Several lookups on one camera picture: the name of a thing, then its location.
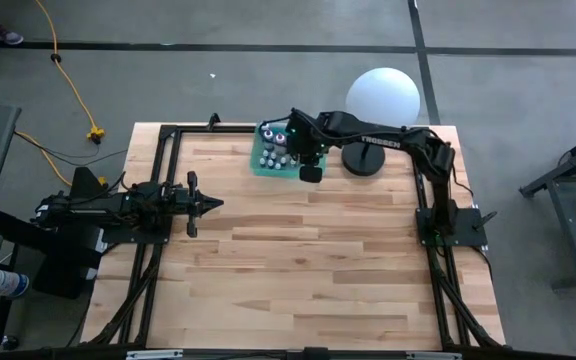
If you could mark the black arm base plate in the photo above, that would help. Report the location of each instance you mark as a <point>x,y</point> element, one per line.
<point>133,236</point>
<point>468,227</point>

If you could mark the large purple-tipped coloring bottle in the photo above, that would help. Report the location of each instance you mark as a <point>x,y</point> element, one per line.
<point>267,134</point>

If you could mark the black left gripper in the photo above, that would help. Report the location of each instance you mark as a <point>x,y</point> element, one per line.
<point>192,202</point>

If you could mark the white and blue canister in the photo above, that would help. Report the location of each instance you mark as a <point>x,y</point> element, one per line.
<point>8,283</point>

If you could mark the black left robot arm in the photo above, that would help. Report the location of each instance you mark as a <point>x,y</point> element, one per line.
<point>93,205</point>

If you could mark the black caster wheel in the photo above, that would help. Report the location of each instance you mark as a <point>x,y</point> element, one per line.
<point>10,343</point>

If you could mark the white globe table lamp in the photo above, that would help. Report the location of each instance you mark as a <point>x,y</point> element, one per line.
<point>383,95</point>

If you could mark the black base plate lever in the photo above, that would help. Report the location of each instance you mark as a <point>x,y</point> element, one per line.
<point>485,220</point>

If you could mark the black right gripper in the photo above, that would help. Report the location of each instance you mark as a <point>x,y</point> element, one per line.
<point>305,140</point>

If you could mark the silver metal bracket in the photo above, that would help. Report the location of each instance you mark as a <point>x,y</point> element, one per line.
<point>433,356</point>
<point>154,354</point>

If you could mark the black equipment box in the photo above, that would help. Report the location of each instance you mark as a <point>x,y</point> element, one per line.
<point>68,270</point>

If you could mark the large black-tipped coloring bottle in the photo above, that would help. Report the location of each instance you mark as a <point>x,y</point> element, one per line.
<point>263,126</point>

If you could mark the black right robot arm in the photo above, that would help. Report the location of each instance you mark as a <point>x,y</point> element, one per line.
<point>383,141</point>

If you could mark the large red coloring bottle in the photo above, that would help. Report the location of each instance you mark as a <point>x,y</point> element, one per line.
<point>280,138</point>

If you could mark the teal translucent plastic bin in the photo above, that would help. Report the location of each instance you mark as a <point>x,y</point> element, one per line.
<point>288,173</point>

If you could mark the black frame clamp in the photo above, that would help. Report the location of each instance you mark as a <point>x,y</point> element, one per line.
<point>213,121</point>

